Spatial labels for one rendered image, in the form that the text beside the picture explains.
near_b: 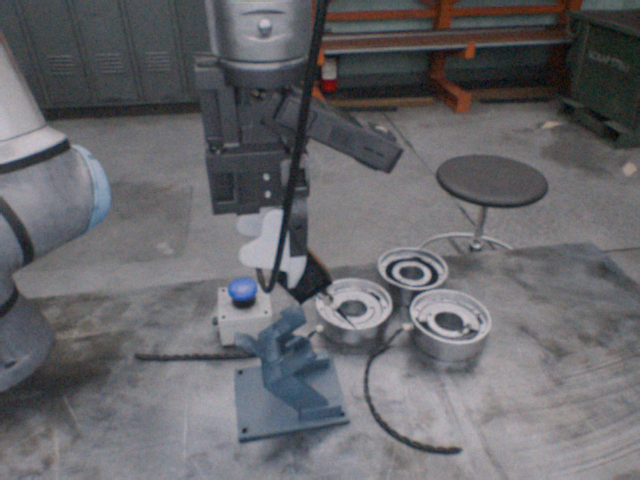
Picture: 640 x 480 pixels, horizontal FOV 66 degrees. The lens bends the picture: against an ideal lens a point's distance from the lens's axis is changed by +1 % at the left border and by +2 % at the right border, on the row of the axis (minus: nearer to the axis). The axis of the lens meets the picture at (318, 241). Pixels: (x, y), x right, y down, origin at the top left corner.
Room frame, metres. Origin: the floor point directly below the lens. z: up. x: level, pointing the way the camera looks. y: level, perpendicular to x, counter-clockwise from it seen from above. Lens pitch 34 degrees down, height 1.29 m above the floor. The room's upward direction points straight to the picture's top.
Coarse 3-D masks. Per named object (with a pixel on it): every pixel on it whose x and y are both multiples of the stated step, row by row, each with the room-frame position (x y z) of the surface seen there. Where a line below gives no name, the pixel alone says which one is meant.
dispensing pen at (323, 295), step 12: (312, 264) 0.38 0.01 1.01; (312, 276) 0.38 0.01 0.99; (324, 276) 0.38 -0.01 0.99; (288, 288) 0.38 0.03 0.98; (300, 288) 0.38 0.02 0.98; (312, 288) 0.38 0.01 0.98; (324, 288) 0.38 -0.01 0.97; (300, 300) 0.38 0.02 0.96; (324, 300) 0.39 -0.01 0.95; (336, 312) 0.40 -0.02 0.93
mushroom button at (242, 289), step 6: (234, 282) 0.52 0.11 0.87; (240, 282) 0.51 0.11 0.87; (246, 282) 0.51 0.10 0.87; (252, 282) 0.52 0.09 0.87; (228, 288) 0.51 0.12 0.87; (234, 288) 0.50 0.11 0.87; (240, 288) 0.50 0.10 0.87; (246, 288) 0.50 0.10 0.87; (252, 288) 0.50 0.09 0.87; (228, 294) 0.50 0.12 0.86; (234, 294) 0.49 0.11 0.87; (240, 294) 0.49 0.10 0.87; (246, 294) 0.49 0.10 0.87; (252, 294) 0.50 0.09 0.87; (240, 300) 0.51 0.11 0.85; (246, 300) 0.51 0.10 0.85
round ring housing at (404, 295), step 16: (384, 256) 0.62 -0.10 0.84; (400, 256) 0.64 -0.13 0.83; (432, 256) 0.63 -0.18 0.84; (384, 272) 0.59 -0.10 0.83; (400, 272) 0.61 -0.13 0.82; (416, 272) 0.61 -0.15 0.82; (448, 272) 0.58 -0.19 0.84; (384, 288) 0.57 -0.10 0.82; (400, 288) 0.55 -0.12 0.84; (416, 288) 0.54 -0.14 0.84; (432, 288) 0.55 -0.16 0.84; (400, 304) 0.55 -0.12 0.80
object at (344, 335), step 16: (336, 288) 0.56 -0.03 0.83; (352, 288) 0.56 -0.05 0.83; (368, 288) 0.56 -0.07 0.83; (320, 304) 0.52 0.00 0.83; (352, 304) 0.53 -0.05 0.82; (368, 304) 0.52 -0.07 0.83; (384, 304) 0.52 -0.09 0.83; (320, 320) 0.49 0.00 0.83; (352, 320) 0.49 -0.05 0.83; (368, 320) 0.49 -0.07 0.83; (384, 320) 0.48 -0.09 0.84; (336, 336) 0.47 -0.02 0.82; (352, 336) 0.46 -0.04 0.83; (368, 336) 0.46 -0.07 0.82
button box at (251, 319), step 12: (228, 300) 0.51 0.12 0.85; (252, 300) 0.51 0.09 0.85; (264, 300) 0.51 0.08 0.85; (228, 312) 0.49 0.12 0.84; (240, 312) 0.49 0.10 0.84; (252, 312) 0.49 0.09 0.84; (264, 312) 0.49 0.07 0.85; (216, 324) 0.50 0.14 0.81; (228, 324) 0.47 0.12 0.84; (240, 324) 0.47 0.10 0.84; (252, 324) 0.48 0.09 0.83; (264, 324) 0.48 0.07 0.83; (228, 336) 0.47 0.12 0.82; (252, 336) 0.48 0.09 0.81
